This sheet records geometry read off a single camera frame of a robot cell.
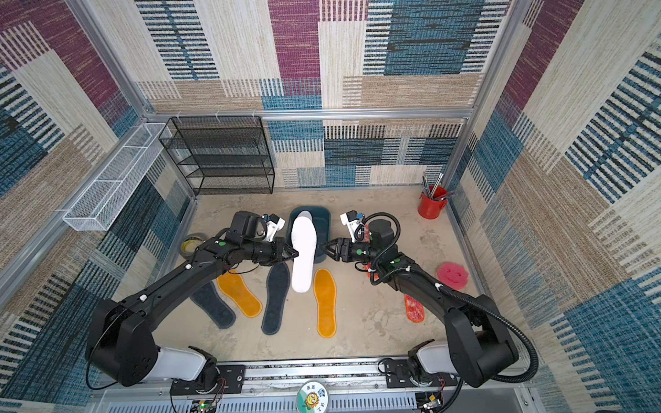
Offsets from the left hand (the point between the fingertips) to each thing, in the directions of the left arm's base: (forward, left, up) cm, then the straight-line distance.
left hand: (299, 254), depth 79 cm
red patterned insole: (-12, -36, -17) cm, 42 cm away
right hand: (+1, -8, +1) cm, 8 cm away
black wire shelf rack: (+49, +37, 0) cm, 61 cm away
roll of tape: (+16, +46, -17) cm, 51 cm away
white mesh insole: (+3, -1, 0) cm, 3 cm away
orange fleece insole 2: (0, +26, -20) cm, 33 cm away
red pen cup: (+28, -49, -9) cm, 58 cm away
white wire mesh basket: (+5, +53, +16) cm, 56 cm away
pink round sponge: (0, -51, -14) cm, 53 cm away
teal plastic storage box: (+27, -6, -17) cm, 32 cm away
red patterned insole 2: (-4, -19, +13) cm, 23 cm away
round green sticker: (-35, -5, -9) cm, 36 cm away
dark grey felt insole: (+1, +10, -18) cm, 21 cm away
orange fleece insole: (-4, -7, -18) cm, 19 cm away
